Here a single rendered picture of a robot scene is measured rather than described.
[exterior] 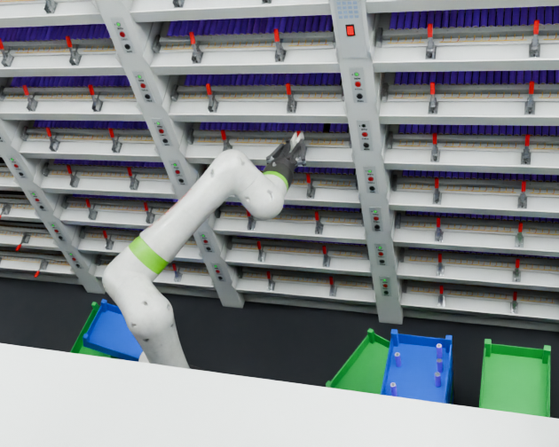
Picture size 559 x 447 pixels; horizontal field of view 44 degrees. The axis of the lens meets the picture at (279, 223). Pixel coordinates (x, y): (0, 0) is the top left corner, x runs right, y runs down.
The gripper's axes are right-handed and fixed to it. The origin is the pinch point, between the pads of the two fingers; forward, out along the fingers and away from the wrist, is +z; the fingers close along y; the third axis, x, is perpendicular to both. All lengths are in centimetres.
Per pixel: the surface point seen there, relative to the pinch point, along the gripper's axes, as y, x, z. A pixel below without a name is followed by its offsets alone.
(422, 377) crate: 42, -71, -30
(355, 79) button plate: 22.1, 23.4, -5.2
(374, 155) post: 24.9, -5.2, 0.5
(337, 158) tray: 12.3, -7.6, 2.0
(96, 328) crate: -100, -89, -10
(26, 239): -139, -61, 13
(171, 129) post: -43.3, 4.1, -1.3
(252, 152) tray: -17.7, -6.9, 3.4
